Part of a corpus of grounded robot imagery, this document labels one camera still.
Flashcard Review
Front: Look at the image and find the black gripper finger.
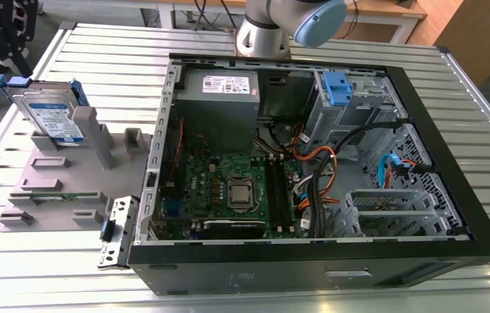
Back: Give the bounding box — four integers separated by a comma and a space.
9, 38, 34, 76

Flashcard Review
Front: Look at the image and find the hard disk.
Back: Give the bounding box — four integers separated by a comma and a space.
0, 74, 88, 149

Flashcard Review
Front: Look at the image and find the blue data wire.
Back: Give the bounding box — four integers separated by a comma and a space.
377, 153, 403, 190

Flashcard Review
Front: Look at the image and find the orange black power wire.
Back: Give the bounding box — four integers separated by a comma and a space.
394, 158, 437, 177

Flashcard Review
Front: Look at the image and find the metal disk bay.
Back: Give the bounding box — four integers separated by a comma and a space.
343, 188, 463, 237

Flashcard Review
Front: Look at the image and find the grey parts rack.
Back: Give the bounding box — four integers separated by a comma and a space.
0, 106, 154, 233

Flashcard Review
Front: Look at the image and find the green RAM stick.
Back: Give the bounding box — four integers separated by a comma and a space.
9, 192, 101, 200

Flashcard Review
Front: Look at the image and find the grey power supply unit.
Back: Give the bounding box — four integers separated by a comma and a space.
173, 68, 259, 154

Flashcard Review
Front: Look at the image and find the green motherboard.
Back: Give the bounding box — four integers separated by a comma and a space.
157, 153, 315, 241

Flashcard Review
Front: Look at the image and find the blue port connector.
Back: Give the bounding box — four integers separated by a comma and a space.
100, 220, 116, 243

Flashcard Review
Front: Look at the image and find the CPU socket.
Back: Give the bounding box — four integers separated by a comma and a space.
225, 175, 258, 215

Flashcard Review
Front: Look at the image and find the silver CPU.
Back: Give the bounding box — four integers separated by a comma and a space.
226, 184, 254, 205

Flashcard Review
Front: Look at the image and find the black RAM slot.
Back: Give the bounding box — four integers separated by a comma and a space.
266, 155, 281, 231
277, 155, 294, 230

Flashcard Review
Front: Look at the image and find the black graphics card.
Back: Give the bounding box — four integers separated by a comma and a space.
203, 220, 267, 239

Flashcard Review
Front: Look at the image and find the blue drive cage latch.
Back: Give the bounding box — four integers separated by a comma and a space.
321, 72, 354, 107

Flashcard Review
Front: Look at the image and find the metal drive cage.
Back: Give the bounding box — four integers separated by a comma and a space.
303, 70, 407, 158

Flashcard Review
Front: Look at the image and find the black open PC case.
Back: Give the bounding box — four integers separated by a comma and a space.
126, 52, 490, 297

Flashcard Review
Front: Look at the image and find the wooden cabinet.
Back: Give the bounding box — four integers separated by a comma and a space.
405, 0, 490, 87

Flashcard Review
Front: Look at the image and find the metal expansion slot bracket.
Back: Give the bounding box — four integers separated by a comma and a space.
96, 194, 142, 271

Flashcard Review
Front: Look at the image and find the thick black case cable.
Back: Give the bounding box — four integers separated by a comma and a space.
307, 120, 405, 238

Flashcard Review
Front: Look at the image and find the orange wire bundle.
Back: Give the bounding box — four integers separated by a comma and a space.
291, 146, 341, 213

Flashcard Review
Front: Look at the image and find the wooden desk white frame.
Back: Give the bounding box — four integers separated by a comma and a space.
140, 0, 429, 43

